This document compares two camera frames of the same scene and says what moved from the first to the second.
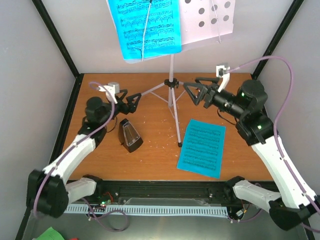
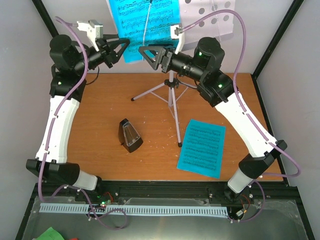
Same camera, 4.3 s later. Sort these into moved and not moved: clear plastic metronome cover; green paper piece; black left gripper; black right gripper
Moved: black left gripper; black right gripper
Not moved: green paper piece; clear plastic metronome cover
